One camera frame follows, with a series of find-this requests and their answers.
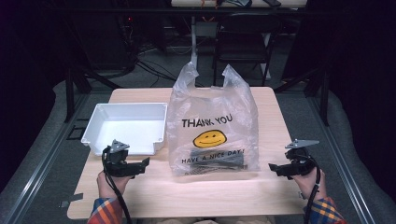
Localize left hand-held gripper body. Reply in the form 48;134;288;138
101;138;145;179

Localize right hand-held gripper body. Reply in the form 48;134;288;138
276;138;320;181

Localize black glossy box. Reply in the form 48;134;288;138
190;147;245;159
186;157;248;175

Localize clear smiley-print plastic bag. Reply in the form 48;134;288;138
165;61;261;177

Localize person's right hand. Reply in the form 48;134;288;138
291;168;327;201

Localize person's left hand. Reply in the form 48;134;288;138
96;169;133;200

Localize white plastic tray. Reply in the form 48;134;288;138
80;103;169;157

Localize grey tape strip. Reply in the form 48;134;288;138
58;192;85;209

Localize black metal stand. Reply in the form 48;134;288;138
63;65;120;123
273;63;331;127

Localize white desk leg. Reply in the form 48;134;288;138
190;15;200;69

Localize black folding chair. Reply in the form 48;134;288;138
212;13;283;87

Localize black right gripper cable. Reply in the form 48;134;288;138
303;154;322;224

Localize aluminium floor rail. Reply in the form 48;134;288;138
0;92;92;224
305;92;376;224

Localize black floor cables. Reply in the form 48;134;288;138
134;46;206;89

